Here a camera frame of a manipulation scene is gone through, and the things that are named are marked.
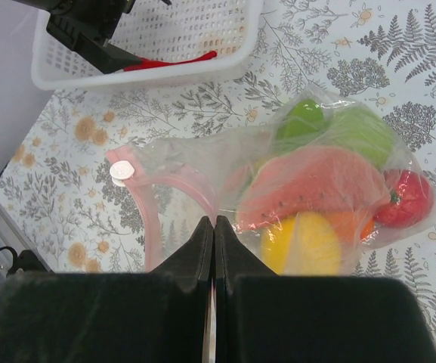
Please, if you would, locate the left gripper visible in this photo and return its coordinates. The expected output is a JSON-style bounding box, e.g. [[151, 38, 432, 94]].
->
[[20, 0, 173, 75]]

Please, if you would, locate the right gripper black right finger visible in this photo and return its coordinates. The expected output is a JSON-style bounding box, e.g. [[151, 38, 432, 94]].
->
[[214, 216, 436, 362]]

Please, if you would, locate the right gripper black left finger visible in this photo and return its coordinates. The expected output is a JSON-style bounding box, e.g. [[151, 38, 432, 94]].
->
[[0, 218, 214, 362]]

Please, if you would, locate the red chili pepper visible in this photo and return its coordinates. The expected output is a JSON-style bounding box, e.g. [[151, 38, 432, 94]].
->
[[122, 51, 218, 72]]

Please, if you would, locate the yellow lemon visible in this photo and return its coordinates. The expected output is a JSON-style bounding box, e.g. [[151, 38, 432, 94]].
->
[[261, 212, 342, 275]]

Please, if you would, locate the orange fruit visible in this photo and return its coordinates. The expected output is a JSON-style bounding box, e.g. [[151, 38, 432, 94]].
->
[[326, 211, 374, 244]]

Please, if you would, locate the watermelon slice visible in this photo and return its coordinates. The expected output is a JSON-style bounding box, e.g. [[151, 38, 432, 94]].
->
[[235, 145, 389, 231]]

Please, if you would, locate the clear zip top bag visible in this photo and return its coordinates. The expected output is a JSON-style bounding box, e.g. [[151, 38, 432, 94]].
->
[[107, 86, 436, 275]]

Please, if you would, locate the red apple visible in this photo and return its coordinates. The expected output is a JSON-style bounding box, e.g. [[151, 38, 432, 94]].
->
[[373, 169, 434, 228]]

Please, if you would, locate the green apple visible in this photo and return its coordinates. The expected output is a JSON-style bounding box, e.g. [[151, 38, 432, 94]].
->
[[313, 106, 396, 169]]

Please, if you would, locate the green starfruit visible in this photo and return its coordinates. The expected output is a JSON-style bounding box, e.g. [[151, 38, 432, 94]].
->
[[275, 98, 326, 141]]

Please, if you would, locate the white plastic basket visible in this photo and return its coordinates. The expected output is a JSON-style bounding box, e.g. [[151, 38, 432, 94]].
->
[[31, 1, 263, 92]]

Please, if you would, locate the floral tablecloth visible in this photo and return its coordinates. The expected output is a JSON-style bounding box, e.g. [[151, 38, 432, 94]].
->
[[0, 1, 436, 342]]

